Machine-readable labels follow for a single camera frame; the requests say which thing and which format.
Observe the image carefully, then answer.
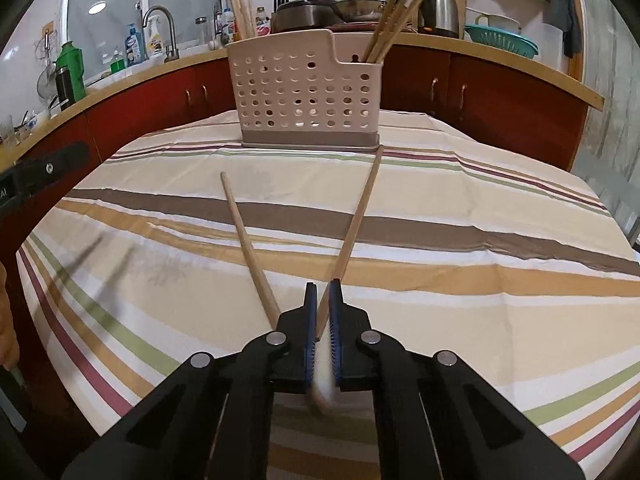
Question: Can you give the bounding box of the red kitchen cabinet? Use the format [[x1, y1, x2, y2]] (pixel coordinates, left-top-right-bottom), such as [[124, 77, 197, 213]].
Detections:
[[0, 45, 591, 271]]

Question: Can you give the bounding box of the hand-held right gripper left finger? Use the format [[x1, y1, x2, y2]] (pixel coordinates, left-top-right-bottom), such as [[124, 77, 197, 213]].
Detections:
[[60, 281, 318, 480]]

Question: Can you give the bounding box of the steel rice cooker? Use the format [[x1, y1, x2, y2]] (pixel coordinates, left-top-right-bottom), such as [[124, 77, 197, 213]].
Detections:
[[270, 0, 338, 33]]

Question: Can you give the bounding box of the steel wok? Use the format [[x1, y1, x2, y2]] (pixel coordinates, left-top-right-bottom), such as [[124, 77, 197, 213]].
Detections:
[[330, 0, 401, 23]]

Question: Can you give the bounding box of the grey cloth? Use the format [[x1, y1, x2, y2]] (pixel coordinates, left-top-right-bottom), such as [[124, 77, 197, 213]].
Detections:
[[550, 0, 583, 58]]

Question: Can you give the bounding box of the teal plastic colander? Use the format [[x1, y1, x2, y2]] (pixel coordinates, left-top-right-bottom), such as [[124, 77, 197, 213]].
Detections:
[[464, 24, 540, 58]]

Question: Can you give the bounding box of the black bottle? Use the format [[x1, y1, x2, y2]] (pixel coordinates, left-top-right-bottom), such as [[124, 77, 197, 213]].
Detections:
[[54, 67, 76, 113]]

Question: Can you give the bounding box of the frosted glass door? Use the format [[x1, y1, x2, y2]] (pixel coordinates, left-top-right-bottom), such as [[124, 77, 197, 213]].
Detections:
[[570, 0, 640, 246]]

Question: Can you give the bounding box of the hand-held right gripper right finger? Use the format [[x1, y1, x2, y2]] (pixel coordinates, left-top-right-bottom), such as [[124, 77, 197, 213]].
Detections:
[[327, 278, 586, 480]]

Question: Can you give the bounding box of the steel electric kettle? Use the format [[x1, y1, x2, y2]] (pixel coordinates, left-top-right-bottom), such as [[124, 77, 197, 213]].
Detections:
[[417, 0, 462, 38]]

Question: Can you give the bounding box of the sliding window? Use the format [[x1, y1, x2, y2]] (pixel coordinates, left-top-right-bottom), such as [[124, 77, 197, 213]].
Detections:
[[65, 0, 236, 86]]

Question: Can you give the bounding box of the white bowl with green handle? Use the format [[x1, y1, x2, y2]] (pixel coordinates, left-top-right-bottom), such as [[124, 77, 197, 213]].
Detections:
[[465, 7, 522, 31]]

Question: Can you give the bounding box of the white spray bottle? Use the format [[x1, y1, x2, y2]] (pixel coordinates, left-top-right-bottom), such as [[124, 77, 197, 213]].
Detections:
[[145, 15, 166, 59]]

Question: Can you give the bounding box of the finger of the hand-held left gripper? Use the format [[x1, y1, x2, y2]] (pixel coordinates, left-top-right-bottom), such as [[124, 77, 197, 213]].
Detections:
[[14, 141, 92, 202]]

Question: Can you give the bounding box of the striped tablecloth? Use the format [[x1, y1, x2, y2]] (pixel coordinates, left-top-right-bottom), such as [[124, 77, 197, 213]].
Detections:
[[15, 107, 640, 480]]

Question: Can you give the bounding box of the white perforated utensil holder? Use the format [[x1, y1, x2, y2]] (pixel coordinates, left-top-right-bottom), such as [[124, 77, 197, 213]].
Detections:
[[225, 29, 383, 153]]

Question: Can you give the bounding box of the blue detergent bottle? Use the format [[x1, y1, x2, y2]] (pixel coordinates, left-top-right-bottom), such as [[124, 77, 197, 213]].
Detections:
[[124, 22, 143, 67]]

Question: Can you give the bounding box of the steel faucet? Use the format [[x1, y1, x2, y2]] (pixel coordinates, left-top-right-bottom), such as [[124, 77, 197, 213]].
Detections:
[[142, 6, 181, 64]]

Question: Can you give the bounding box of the person's left hand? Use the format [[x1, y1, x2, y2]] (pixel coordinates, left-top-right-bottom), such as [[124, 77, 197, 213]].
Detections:
[[0, 262, 21, 367]]

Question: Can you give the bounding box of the hanging metal strainer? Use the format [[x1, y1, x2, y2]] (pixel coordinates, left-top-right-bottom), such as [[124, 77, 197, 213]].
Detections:
[[36, 57, 57, 106]]

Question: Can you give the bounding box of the translucent plastic container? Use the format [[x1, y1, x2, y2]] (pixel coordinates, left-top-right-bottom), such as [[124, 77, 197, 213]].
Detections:
[[542, 22, 566, 72]]

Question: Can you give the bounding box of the green plastic bottle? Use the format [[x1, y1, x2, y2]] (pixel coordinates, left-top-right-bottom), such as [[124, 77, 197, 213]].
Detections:
[[55, 41, 88, 103]]

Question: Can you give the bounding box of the red induction cooker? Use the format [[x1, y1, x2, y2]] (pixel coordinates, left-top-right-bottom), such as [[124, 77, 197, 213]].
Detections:
[[327, 17, 396, 32]]

